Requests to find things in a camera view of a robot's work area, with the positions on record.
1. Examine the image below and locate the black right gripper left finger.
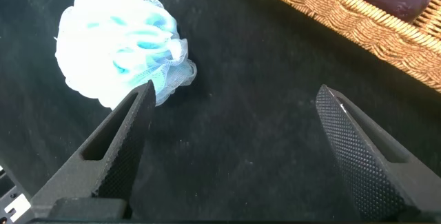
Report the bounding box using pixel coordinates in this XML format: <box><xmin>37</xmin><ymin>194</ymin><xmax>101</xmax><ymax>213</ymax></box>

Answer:
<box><xmin>29</xmin><ymin>79</ymin><xmax>156</xmax><ymax>220</ymax></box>

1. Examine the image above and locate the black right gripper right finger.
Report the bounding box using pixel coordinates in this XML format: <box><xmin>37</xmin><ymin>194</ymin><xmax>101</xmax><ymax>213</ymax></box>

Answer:
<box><xmin>315</xmin><ymin>83</ymin><xmax>441</xmax><ymax>222</ymax></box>

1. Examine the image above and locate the light blue bath loofah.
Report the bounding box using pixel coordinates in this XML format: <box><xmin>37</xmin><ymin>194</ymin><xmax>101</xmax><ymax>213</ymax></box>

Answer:
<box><xmin>54</xmin><ymin>0</ymin><xmax>198</xmax><ymax>110</ymax></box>

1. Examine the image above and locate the wicker basket holding food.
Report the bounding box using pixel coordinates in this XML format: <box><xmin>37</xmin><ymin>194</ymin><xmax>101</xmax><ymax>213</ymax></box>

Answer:
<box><xmin>237</xmin><ymin>0</ymin><xmax>441</xmax><ymax>94</ymax></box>

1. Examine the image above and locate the grey slotted metal bracket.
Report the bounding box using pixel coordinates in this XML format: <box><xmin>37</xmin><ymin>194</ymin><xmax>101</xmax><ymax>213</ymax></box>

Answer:
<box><xmin>0</xmin><ymin>163</ymin><xmax>35</xmax><ymax>224</ymax></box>

